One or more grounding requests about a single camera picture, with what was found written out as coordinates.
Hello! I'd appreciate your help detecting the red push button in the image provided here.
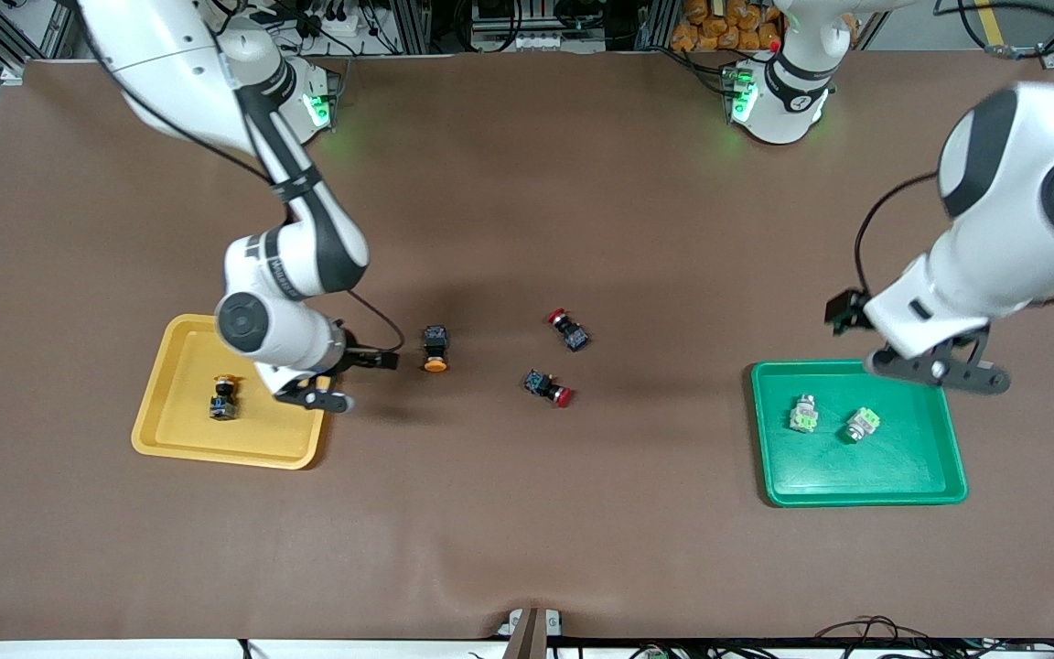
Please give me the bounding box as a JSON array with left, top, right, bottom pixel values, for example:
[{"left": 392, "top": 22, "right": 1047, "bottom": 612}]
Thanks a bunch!
[
  {"left": 546, "top": 308, "right": 591, "bottom": 353},
  {"left": 523, "top": 369, "right": 574, "bottom": 408}
]

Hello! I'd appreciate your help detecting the metal table clamp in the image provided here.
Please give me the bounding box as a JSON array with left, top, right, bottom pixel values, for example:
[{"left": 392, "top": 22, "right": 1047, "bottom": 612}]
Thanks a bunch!
[{"left": 497, "top": 607, "right": 565, "bottom": 659}]

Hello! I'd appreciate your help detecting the orange packaged snacks pile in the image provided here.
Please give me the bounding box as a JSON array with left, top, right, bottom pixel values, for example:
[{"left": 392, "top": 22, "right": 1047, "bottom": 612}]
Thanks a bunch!
[{"left": 671, "top": 0, "right": 782, "bottom": 53}]

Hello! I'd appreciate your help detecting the black cable bundle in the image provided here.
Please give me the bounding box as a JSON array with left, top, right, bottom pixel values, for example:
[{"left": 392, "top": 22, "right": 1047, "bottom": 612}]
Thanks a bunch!
[{"left": 811, "top": 616, "right": 1054, "bottom": 659}]

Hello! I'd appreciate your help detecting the brown table mat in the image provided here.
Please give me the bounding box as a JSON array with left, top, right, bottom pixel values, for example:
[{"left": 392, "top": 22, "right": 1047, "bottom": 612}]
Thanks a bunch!
[{"left": 0, "top": 50, "right": 1054, "bottom": 642}]

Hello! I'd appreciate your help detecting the yellow plastic tray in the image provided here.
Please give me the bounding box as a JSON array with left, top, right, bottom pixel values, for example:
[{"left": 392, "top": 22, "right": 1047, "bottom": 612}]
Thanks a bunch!
[{"left": 131, "top": 314, "right": 340, "bottom": 470}]

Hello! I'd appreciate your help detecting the small-cap yellow push button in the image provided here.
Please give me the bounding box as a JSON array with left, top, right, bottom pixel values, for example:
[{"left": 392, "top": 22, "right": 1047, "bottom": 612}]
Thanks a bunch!
[{"left": 209, "top": 373, "right": 241, "bottom": 422}]

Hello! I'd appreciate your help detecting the green plastic tray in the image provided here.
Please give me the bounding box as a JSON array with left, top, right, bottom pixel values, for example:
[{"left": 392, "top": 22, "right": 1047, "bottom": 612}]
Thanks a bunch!
[{"left": 750, "top": 359, "right": 969, "bottom": 508}]

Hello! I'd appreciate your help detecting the white power strip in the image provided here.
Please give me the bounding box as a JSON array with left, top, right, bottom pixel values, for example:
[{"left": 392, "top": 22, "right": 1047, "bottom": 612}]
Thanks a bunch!
[{"left": 470, "top": 30, "right": 603, "bottom": 53}]

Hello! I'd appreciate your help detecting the wide-cap yellow push button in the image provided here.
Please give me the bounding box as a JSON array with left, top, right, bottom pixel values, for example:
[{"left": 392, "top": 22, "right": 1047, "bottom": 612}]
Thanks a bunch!
[{"left": 423, "top": 324, "right": 451, "bottom": 374}]

